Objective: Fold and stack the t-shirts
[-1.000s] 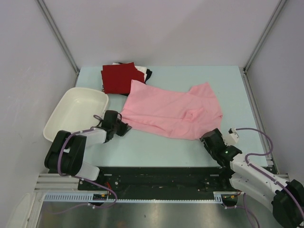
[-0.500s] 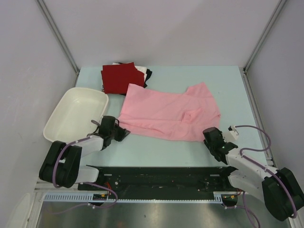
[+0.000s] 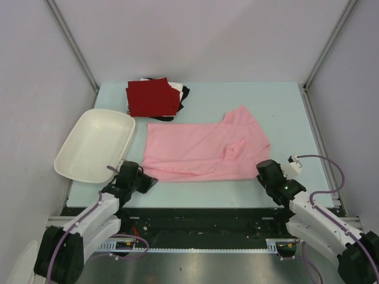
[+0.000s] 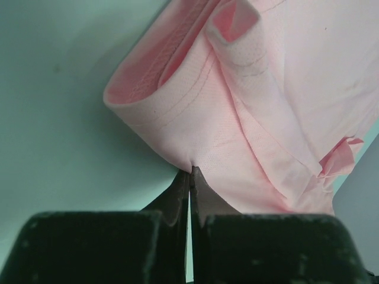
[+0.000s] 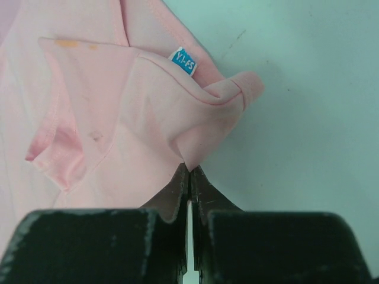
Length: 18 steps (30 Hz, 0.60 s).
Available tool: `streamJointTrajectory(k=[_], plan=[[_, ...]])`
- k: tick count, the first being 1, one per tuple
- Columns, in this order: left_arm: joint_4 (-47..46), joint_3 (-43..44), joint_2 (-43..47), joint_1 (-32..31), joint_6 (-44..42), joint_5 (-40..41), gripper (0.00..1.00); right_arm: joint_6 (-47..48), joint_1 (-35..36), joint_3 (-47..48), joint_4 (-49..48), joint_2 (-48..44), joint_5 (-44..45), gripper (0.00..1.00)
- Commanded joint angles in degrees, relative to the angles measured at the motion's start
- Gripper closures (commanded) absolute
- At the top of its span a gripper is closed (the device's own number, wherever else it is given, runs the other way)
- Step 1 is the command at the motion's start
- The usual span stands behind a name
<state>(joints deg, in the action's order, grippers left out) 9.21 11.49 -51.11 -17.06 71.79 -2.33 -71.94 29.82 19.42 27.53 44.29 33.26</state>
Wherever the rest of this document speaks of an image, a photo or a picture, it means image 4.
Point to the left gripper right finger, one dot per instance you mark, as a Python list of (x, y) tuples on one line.
[(230, 247)]

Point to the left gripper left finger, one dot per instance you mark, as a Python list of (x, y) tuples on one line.
[(146, 246)]

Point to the pink t shirt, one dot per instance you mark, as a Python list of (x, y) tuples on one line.
[(270, 99)]

